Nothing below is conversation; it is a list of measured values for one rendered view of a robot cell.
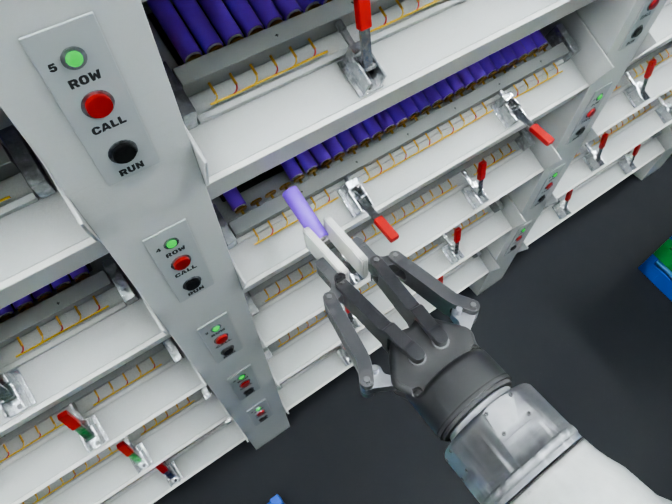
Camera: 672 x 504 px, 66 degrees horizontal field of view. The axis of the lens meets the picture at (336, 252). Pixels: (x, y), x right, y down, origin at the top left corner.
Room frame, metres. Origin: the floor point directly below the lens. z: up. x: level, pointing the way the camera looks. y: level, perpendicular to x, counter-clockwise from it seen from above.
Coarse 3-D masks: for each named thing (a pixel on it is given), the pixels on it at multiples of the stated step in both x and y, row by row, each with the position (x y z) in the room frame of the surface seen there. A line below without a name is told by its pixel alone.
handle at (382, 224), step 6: (360, 198) 0.38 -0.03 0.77; (360, 204) 0.37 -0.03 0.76; (366, 204) 0.37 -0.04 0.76; (366, 210) 0.36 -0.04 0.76; (372, 210) 0.36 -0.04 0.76; (372, 216) 0.36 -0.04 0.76; (378, 216) 0.36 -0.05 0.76; (378, 222) 0.35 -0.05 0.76; (384, 222) 0.35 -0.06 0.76; (378, 228) 0.34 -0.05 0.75; (384, 228) 0.34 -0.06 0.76; (390, 228) 0.34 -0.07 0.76; (384, 234) 0.33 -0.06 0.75; (390, 234) 0.33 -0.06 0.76; (396, 234) 0.33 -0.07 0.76; (390, 240) 0.32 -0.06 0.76
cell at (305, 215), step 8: (288, 192) 0.33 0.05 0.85; (296, 192) 0.33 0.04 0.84; (288, 200) 0.32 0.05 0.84; (296, 200) 0.32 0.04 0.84; (304, 200) 0.32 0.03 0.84; (296, 208) 0.31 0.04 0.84; (304, 208) 0.31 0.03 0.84; (296, 216) 0.30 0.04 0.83; (304, 216) 0.30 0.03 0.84; (312, 216) 0.30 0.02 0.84; (304, 224) 0.29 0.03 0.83; (312, 224) 0.29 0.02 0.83; (320, 224) 0.30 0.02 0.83; (320, 232) 0.29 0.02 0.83
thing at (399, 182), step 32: (544, 32) 0.69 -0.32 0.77; (576, 32) 0.66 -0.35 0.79; (576, 64) 0.64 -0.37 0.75; (608, 64) 0.61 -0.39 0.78; (544, 96) 0.58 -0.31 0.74; (448, 128) 0.51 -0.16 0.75; (480, 128) 0.52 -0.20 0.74; (512, 128) 0.53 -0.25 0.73; (416, 160) 0.46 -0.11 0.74; (448, 160) 0.46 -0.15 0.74; (256, 192) 0.38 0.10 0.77; (384, 192) 0.41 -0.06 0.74; (224, 224) 0.33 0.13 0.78; (352, 224) 0.36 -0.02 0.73; (256, 256) 0.31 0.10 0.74; (288, 256) 0.31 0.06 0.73
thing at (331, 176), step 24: (552, 48) 0.64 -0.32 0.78; (528, 72) 0.59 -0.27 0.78; (480, 96) 0.54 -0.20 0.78; (432, 120) 0.50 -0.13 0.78; (384, 144) 0.45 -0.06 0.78; (432, 144) 0.47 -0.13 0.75; (336, 168) 0.41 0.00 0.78; (360, 168) 0.42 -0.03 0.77; (312, 192) 0.38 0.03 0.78; (240, 216) 0.34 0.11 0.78; (264, 216) 0.34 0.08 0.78
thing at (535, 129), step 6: (516, 108) 0.53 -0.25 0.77; (516, 114) 0.53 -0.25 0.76; (522, 114) 0.53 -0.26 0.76; (522, 120) 0.52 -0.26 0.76; (528, 120) 0.52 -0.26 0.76; (528, 126) 0.51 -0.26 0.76; (534, 126) 0.50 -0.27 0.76; (534, 132) 0.50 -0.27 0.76; (540, 132) 0.49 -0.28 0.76; (546, 132) 0.49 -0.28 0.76; (540, 138) 0.49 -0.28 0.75; (546, 138) 0.48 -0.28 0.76; (552, 138) 0.48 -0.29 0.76; (546, 144) 0.48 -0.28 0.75
